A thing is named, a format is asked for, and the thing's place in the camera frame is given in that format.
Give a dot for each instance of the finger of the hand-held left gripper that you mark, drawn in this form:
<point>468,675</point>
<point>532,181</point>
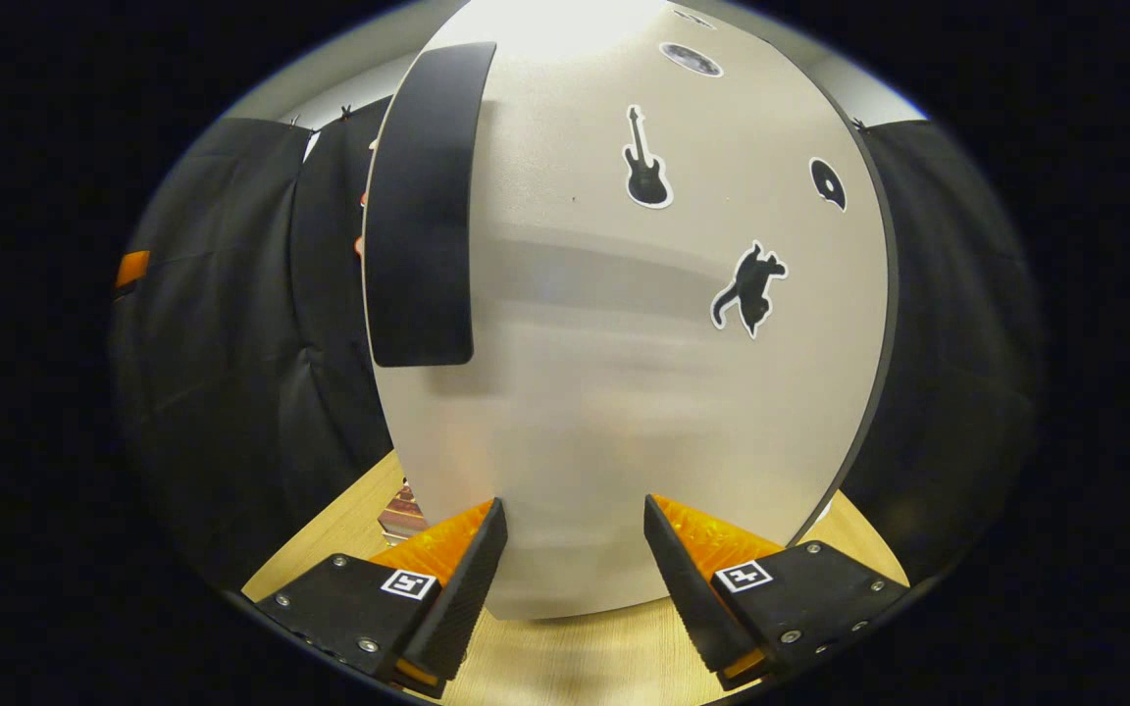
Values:
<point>131,268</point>

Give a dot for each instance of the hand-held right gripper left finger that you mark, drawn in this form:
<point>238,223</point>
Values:
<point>467,598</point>

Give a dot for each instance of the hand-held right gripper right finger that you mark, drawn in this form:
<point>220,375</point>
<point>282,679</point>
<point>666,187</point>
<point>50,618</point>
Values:
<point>688,598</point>

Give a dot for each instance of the black backdrop cloth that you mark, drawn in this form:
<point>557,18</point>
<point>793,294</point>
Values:
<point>231,392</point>

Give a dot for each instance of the row of black cloth clips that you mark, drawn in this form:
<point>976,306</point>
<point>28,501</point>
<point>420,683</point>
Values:
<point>345,113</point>

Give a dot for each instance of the stack of books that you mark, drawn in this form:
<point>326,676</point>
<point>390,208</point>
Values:
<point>403,515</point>

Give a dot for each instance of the pale grey cabinet door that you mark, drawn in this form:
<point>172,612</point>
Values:
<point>624,392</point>

